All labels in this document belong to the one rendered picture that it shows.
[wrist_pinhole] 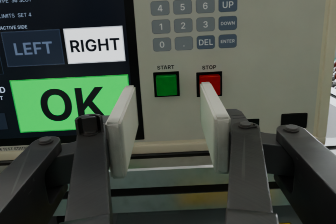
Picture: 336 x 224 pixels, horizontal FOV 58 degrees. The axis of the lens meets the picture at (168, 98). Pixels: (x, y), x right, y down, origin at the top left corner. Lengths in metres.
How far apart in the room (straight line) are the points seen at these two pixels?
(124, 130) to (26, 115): 0.17
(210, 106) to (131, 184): 0.14
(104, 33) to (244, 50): 0.12
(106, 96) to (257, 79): 0.14
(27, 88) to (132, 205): 0.14
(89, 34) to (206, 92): 0.13
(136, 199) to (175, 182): 0.04
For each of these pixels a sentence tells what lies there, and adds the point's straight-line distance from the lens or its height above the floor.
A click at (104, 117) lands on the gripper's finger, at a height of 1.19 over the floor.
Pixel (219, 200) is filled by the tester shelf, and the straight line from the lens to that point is 0.29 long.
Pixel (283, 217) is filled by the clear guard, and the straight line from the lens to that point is 0.30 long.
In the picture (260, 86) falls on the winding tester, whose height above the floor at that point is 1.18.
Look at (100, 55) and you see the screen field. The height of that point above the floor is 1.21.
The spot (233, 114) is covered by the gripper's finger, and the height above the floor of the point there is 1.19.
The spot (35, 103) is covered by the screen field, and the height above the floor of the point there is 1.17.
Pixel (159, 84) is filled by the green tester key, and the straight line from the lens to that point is 0.26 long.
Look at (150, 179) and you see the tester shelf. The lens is 0.27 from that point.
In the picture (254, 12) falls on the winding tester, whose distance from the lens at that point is 0.27.
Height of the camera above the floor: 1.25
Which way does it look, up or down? 17 degrees down
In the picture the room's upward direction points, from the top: 3 degrees counter-clockwise
